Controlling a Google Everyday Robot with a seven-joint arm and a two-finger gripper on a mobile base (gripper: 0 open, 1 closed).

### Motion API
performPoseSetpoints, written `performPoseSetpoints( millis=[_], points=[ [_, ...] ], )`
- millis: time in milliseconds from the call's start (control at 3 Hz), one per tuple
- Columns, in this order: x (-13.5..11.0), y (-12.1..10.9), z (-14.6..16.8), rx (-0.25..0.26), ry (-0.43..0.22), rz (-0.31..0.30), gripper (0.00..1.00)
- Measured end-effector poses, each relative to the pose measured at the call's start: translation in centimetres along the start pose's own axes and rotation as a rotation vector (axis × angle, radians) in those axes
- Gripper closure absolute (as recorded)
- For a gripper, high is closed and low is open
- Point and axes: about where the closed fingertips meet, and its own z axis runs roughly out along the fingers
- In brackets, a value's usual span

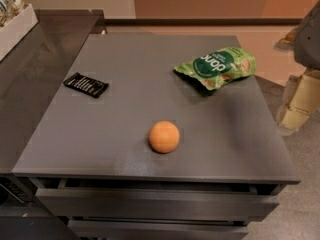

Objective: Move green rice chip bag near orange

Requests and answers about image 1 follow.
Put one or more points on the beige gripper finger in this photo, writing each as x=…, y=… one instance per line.
x=301, y=98

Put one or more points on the orange fruit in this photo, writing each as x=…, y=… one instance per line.
x=164, y=137

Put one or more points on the grey drawer cabinet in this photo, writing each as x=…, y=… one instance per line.
x=92, y=163

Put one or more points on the white box with snacks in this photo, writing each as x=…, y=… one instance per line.
x=17, y=18

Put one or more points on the dark side counter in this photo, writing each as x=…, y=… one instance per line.
x=30, y=75

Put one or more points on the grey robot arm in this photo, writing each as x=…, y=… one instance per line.
x=305, y=40

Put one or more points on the green rice chip bag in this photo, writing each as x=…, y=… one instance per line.
x=220, y=67

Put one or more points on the black snack bar wrapper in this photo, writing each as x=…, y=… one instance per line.
x=86, y=85

